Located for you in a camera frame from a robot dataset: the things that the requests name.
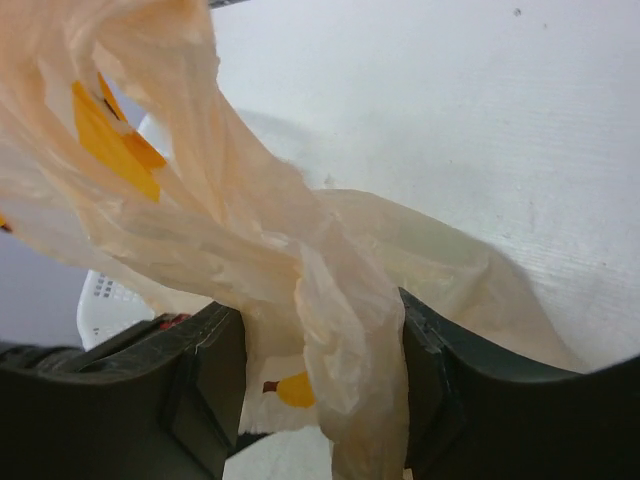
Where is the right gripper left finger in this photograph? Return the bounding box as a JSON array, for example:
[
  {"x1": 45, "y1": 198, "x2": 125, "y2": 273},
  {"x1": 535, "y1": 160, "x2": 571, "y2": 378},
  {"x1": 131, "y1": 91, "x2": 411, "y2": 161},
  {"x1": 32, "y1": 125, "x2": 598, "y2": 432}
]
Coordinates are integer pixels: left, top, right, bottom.
[{"x1": 1, "y1": 303, "x2": 246, "y2": 479}]

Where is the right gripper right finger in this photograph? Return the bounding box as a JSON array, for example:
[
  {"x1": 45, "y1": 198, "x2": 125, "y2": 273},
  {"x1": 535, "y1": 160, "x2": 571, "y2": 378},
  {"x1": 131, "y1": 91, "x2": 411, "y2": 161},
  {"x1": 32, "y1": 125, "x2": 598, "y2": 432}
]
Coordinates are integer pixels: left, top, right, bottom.
[{"x1": 401, "y1": 292, "x2": 639, "y2": 479}]

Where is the white plastic basket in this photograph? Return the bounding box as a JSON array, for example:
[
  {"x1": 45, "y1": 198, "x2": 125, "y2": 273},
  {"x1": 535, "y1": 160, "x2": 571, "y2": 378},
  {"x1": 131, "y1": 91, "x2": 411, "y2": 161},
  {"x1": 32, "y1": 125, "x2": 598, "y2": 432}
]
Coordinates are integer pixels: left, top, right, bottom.
[{"x1": 76, "y1": 270, "x2": 155, "y2": 350}]

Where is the orange plastic bag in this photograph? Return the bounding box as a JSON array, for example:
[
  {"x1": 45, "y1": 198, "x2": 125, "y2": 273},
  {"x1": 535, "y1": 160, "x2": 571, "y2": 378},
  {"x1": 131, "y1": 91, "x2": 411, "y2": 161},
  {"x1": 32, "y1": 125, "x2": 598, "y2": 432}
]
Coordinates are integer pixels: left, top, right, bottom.
[{"x1": 1, "y1": 1, "x2": 581, "y2": 479}]

